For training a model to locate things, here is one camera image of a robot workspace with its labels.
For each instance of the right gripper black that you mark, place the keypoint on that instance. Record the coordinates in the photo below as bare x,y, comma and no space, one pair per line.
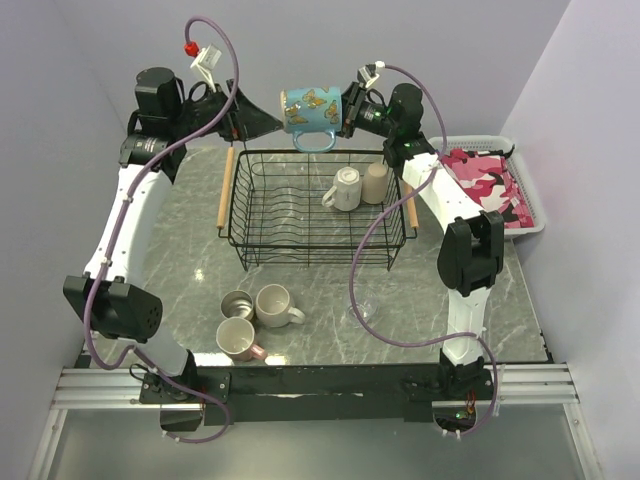
352,100

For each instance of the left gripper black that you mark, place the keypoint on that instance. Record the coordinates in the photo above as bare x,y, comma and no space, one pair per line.
246,121

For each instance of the blue butterfly mug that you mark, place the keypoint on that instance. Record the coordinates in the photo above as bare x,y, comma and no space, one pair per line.
312,110

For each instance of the beige handleless cup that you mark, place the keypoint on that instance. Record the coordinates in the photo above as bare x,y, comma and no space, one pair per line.
374,183

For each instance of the white faceted mug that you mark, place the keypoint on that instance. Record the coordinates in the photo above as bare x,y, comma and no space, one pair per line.
345,193

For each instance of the beige mug white inside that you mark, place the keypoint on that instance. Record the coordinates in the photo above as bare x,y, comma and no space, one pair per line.
275,307

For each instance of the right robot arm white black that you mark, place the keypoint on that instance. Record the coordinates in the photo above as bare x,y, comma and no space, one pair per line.
471,255

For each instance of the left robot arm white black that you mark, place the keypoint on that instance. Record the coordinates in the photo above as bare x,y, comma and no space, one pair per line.
108,296

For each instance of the white plastic basket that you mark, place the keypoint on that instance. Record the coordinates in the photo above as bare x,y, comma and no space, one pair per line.
516,166

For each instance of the pink camouflage cloth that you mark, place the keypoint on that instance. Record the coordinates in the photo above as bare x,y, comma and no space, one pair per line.
486,179

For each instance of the steel cup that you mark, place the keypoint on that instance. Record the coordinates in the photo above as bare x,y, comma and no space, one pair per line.
238,303

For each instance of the clear glass cup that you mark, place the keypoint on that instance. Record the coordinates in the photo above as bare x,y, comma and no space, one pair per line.
366,306

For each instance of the pink mug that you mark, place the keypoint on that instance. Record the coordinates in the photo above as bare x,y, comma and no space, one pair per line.
236,337

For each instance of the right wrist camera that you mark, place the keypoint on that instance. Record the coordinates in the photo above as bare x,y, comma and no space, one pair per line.
368,74

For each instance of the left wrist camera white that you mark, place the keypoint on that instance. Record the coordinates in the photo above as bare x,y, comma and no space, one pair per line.
204,61

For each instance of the black wire dish rack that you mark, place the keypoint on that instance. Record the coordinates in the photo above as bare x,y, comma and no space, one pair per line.
271,211

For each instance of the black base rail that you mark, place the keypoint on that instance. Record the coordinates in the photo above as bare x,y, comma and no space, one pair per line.
249,394

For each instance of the aluminium frame rail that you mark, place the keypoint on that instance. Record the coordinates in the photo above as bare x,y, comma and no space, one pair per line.
89,389

